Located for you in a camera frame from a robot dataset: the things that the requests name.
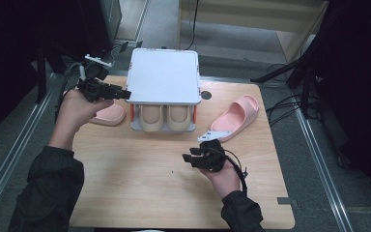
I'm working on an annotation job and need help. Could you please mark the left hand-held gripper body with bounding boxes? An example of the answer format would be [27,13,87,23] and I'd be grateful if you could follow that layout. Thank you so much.
[76,54,114,103]

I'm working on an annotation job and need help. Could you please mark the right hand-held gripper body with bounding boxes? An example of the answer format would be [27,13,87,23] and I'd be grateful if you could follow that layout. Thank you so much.
[196,130,232,173]

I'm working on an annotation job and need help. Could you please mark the pink slipper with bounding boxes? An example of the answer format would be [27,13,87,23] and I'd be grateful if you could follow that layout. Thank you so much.
[88,103,127,127]
[209,94,260,143]

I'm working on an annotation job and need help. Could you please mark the cream perforated clog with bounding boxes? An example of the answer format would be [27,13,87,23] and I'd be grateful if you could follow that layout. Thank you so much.
[165,104,193,131]
[138,104,165,132]

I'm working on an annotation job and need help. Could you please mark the white shoe rack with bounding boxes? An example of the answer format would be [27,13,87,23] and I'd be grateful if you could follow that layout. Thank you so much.
[124,47,203,133]

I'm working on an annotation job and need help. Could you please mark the person's right hand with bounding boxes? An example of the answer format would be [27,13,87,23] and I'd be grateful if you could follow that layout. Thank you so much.
[201,159,242,199]

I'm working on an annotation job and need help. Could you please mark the person's left hand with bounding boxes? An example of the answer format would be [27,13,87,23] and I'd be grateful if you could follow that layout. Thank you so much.
[48,89,115,151]

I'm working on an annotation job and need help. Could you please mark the small dark floor plug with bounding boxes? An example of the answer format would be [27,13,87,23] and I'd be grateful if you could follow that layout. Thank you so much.
[119,40,144,54]

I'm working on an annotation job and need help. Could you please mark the black cabinet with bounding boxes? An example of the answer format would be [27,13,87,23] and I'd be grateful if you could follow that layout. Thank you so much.
[76,0,123,60]

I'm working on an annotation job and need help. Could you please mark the grey tape strip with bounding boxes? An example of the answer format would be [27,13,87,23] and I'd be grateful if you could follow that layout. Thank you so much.
[276,196,299,207]

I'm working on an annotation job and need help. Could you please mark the light wooden shelf unit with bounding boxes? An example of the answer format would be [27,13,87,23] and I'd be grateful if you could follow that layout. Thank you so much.
[177,0,331,64]

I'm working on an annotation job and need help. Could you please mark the dark curtain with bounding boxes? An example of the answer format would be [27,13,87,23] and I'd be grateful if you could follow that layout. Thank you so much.
[315,0,371,207]

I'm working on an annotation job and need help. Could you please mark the left hand-held gripper black cable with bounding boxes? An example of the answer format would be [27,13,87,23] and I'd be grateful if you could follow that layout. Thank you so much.
[54,62,86,124]

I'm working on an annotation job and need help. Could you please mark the white floor cable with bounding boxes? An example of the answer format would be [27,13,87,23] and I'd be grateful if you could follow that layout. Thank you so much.
[107,44,118,66]

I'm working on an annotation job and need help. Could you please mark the black floor cables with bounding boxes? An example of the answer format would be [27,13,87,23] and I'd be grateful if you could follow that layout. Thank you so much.
[265,93,320,128]

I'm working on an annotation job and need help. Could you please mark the black hanging cable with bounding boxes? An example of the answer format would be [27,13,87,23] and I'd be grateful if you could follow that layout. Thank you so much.
[183,0,201,51]

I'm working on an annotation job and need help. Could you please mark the metal floor rail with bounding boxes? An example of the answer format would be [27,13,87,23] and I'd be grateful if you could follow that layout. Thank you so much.
[294,107,356,232]
[0,72,57,220]

